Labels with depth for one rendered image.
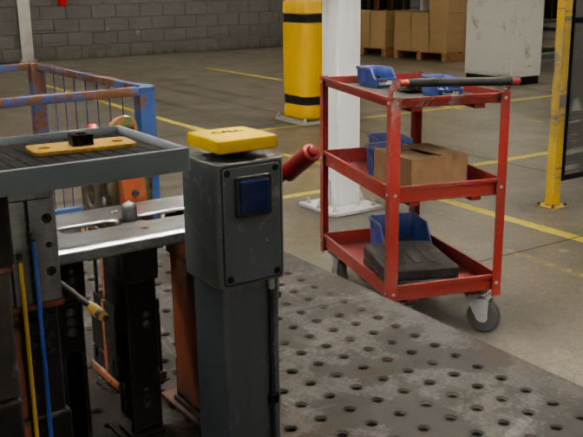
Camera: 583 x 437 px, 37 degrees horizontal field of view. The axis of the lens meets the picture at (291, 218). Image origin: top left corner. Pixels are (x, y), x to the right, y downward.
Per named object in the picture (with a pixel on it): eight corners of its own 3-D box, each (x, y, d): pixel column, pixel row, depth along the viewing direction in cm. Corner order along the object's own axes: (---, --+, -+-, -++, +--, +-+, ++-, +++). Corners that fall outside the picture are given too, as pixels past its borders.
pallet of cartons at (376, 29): (419, 54, 1523) (420, 9, 1503) (384, 56, 1477) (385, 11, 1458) (373, 49, 1616) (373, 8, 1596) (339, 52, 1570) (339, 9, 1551)
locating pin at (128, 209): (134, 228, 113) (132, 198, 111) (140, 231, 111) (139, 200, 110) (120, 231, 112) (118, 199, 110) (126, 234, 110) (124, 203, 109)
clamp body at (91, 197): (138, 351, 146) (124, 135, 136) (178, 383, 134) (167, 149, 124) (76, 367, 140) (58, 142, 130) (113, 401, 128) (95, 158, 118)
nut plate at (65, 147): (123, 139, 75) (122, 125, 75) (138, 146, 72) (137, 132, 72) (23, 149, 71) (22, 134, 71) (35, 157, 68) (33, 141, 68)
